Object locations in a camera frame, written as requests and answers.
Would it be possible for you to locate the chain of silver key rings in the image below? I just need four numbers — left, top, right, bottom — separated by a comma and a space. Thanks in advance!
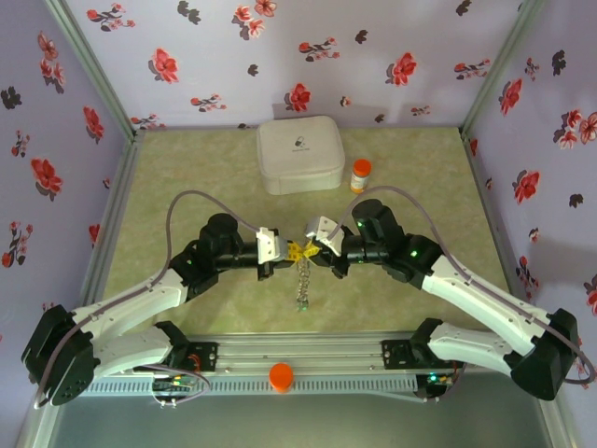
294, 255, 312, 315

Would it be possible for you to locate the orange-capped pill bottle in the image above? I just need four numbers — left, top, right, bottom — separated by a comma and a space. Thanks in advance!
348, 158, 373, 194

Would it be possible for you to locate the white zip case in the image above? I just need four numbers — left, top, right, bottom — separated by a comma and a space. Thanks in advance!
256, 116, 347, 196

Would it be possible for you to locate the orange round knob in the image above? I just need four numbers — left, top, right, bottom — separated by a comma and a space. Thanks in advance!
269, 362, 295, 394

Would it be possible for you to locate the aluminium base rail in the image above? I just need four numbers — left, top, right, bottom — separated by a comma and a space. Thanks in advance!
186, 331, 421, 374

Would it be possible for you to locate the slotted grey cable duct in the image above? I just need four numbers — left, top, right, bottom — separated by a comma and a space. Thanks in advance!
88, 372, 420, 396

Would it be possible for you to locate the aluminium corner post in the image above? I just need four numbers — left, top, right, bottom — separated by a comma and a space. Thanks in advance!
44, 0, 146, 141
459, 0, 549, 136

